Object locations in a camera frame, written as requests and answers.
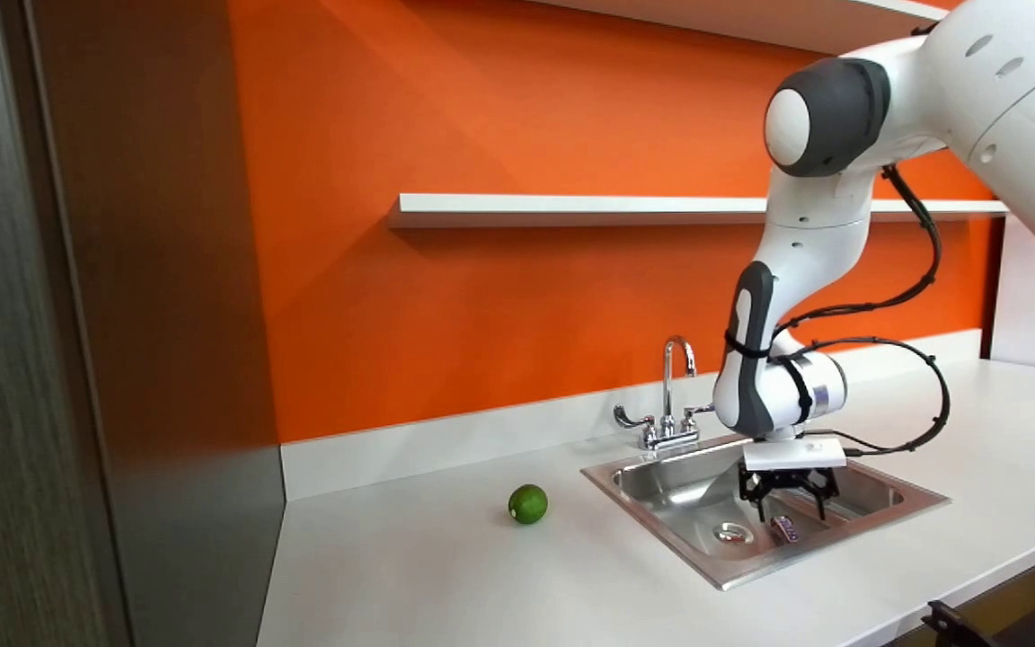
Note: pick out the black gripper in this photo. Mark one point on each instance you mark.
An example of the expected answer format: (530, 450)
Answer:
(821, 484)

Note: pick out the brown snack packet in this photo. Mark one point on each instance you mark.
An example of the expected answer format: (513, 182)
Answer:
(784, 528)

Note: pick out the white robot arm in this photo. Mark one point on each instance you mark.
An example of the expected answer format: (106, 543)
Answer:
(837, 129)

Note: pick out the stainless steel sink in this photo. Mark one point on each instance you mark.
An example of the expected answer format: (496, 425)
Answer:
(692, 503)

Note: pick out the chrome faucet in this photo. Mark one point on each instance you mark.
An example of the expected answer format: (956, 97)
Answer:
(672, 430)

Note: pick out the green lime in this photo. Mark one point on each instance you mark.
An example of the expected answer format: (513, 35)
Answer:
(525, 503)

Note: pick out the upper white shelf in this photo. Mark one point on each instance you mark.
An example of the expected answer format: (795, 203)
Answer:
(821, 25)

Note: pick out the grey wood cabinet panel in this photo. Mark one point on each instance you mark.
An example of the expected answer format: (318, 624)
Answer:
(139, 462)

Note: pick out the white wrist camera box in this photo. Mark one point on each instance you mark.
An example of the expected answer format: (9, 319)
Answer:
(795, 455)

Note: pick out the white wall shelf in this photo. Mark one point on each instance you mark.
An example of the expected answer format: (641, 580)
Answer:
(593, 209)

